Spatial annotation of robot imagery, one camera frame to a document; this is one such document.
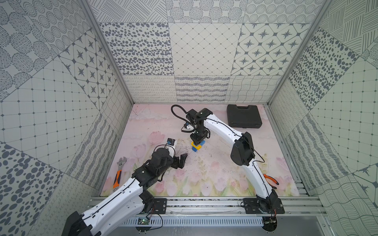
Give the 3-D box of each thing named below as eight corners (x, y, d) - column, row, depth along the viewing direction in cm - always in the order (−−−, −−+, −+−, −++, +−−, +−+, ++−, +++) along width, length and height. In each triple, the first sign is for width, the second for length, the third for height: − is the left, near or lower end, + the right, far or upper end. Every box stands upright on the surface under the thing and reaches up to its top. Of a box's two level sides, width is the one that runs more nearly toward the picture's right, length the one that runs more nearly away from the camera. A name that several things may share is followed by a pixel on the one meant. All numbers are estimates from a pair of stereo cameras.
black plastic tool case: (229, 128, 106) (231, 125, 102) (225, 108, 119) (226, 104, 116) (261, 129, 106) (264, 125, 102) (254, 108, 119) (256, 104, 116)
